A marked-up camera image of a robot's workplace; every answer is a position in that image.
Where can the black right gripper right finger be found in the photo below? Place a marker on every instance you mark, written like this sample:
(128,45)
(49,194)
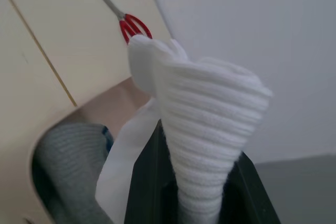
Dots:
(246,197)

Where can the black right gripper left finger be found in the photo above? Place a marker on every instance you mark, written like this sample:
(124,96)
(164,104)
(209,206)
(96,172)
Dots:
(149,187)

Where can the white smooth sock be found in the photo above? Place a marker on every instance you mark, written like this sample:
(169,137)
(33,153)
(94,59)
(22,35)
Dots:
(123,150)

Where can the white ribbed sock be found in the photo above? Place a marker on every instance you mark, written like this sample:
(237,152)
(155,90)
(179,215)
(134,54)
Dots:
(210,119)

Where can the dark blue sock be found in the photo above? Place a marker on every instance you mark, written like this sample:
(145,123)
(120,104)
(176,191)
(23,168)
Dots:
(108,137)

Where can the grey ribbed sock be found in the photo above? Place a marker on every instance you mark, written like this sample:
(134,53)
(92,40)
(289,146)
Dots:
(68,153)

